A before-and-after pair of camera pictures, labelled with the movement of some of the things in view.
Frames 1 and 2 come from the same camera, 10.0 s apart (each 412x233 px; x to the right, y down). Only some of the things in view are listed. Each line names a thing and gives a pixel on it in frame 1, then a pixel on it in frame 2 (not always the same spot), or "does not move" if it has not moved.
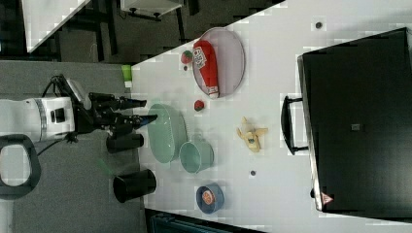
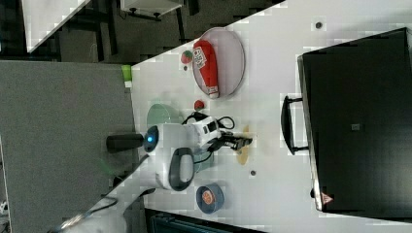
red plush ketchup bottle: (204, 56) does not move
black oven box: (355, 120) does not move
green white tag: (127, 75) does not move
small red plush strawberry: (198, 105) does not move
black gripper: (101, 113) → (227, 139)
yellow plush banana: (250, 135) → (243, 156)
